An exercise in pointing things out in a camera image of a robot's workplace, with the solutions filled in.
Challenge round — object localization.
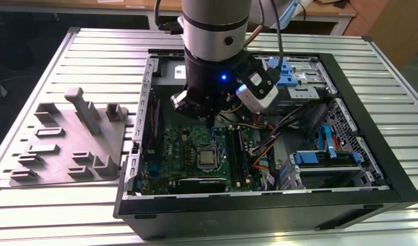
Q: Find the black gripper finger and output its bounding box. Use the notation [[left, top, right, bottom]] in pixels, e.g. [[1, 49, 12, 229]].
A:
[[211, 92, 243, 118], [171, 89, 211, 119]]

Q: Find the black RAM slot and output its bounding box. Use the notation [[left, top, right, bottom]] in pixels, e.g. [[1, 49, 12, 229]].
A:
[[231, 127, 243, 187], [226, 127, 239, 188]]

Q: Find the grey power supply unit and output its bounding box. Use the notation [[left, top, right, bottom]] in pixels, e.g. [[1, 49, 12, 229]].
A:
[[152, 60, 221, 128]]

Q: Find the green motherboard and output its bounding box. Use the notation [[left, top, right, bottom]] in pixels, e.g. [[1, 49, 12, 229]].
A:
[[136, 125, 265, 193]]

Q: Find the silver metal drive cage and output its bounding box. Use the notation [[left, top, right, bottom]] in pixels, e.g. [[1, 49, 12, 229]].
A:
[[259, 57, 337, 116]]

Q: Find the silver CPU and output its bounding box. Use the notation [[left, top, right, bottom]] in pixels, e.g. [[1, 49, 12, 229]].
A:
[[198, 150, 218, 166]]

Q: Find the CPU socket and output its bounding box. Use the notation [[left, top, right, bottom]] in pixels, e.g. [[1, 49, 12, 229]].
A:
[[194, 143, 222, 173]]

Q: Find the hard disk in blue carrier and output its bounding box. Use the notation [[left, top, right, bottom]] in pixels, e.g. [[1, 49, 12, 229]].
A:
[[294, 150, 364, 167]]

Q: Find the black graphics card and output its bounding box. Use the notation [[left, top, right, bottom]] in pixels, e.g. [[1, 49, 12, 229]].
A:
[[176, 176, 229, 194]]

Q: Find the pale blue teach pendant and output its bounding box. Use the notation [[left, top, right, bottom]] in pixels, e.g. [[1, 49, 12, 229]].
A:
[[263, 0, 301, 30]]

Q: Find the metal disk bay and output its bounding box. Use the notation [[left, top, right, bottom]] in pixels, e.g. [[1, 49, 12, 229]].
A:
[[281, 151, 384, 192]]

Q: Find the grey parts rack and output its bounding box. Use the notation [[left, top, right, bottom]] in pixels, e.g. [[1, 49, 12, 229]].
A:
[[8, 87, 134, 187]]

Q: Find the black PC case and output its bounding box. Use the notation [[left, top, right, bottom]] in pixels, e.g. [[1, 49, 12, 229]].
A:
[[112, 48, 418, 240]]

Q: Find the brown wooden cabinet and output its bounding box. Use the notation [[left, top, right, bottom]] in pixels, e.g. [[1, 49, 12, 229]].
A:
[[345, 0, 418, 72]]

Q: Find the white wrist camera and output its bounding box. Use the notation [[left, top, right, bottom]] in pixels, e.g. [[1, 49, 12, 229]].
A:
[[235, 73, 279, 113]]

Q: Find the black camera bracket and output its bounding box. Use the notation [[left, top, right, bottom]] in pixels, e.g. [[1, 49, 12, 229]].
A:
[[229, 54, 275, 99]]

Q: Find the black grey wire bundle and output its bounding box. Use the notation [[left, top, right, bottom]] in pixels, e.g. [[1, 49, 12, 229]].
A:
[[249, 101, 333, 157]]

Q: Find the blue plastic drive bracket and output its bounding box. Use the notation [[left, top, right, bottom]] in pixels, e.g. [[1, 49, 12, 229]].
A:
[[267, 58, 301, 87]]

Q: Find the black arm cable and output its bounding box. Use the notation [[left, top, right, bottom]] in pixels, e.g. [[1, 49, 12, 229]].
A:
[[152, 0, 185, 36]]

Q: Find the orange wire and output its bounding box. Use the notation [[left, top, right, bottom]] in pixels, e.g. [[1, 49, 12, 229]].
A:
[[253, 153, 277, 171]]

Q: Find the grey camera cable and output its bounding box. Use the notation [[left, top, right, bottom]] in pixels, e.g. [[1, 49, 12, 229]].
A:
[[258, 0, 287, 77]]

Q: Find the blue flat data wire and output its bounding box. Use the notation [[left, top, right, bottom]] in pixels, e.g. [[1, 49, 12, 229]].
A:
[[317, 125, 338, 158]]

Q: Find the red data wire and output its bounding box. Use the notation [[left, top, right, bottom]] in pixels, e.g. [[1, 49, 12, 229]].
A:
[[334, 138, 350, 155]]

